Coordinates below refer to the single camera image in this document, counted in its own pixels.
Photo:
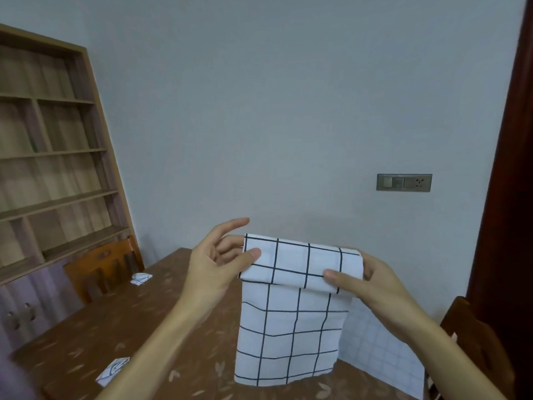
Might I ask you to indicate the wooden chair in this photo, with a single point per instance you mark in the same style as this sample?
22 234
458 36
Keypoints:
102 268
479 345

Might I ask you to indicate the person's right hand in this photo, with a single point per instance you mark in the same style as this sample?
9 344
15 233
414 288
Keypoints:
381 287

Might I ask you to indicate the person's left hand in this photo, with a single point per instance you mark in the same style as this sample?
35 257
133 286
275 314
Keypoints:
208 270

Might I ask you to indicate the small folded checked cloth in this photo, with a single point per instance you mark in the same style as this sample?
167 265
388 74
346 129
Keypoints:
140 278
111 370

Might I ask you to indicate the wooden bookshelf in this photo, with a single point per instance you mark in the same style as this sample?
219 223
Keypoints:
50 162

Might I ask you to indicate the person's right thumb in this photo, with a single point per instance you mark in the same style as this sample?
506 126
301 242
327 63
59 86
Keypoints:
342 279

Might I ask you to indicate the person's left thumb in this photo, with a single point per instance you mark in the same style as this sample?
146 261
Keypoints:
245 261

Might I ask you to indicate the person's left forearm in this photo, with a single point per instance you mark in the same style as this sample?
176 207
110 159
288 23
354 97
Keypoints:
154 354

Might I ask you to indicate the person's right forearm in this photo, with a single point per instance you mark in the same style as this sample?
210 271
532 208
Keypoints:
449 362

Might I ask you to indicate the dark brown door frame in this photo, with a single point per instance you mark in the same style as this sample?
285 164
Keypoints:
506 195

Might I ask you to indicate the white black-checked cloth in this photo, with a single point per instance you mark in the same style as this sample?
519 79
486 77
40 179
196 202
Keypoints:
287 320

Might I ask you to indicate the person's left middle finger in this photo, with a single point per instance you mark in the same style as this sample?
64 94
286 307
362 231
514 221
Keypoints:
231 242

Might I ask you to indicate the grey wall switch socket panel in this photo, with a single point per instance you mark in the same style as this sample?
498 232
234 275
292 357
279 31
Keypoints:
404 182

